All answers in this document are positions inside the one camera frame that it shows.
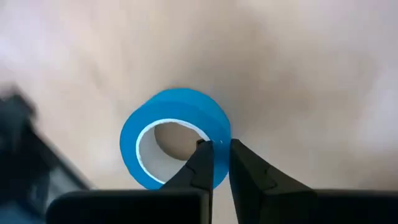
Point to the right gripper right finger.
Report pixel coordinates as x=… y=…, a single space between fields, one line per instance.
x=258 y=193

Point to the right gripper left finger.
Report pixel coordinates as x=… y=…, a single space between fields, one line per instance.
x=192 y=186

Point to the blue tape roll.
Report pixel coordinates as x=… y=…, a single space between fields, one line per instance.
x=174 y=105

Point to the black aluminium table frame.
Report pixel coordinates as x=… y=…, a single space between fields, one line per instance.
x=18 y=149

